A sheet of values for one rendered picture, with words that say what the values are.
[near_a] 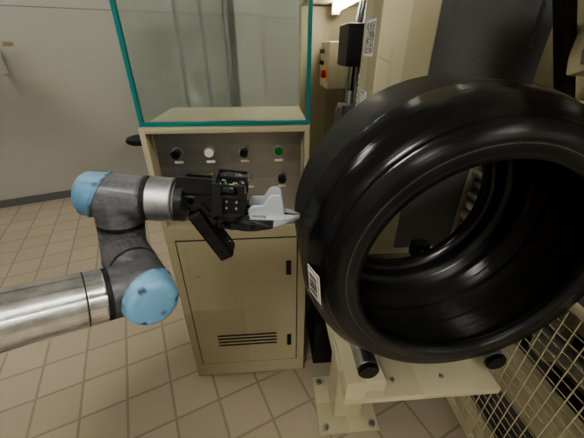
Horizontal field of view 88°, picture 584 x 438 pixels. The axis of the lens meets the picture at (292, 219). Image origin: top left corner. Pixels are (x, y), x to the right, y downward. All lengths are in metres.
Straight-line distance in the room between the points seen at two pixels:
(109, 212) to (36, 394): 1.66
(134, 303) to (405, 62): 0.72
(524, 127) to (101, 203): 0.61
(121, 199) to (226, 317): 1.03
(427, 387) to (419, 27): 0.81
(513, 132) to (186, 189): 0.47
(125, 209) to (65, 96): 3.54
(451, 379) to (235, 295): 0.86
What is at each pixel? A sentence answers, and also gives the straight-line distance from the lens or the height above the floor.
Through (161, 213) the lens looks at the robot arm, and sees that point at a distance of 0.53.
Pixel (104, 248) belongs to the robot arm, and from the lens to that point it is 0.59.
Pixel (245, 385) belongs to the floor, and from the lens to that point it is 1.76.
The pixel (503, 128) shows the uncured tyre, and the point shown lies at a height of 1.40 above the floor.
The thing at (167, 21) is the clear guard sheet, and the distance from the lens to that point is 1.07.
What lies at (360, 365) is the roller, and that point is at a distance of 0.71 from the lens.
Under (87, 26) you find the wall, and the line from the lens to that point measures 4.00.
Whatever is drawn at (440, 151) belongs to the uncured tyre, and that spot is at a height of 1.37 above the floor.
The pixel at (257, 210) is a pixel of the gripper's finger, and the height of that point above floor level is 1.25.
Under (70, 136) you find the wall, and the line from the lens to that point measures 4.13.
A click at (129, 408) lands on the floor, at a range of 1.86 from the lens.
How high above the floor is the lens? 1.49
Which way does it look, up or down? 29 degrees down
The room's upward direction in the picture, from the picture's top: straight up
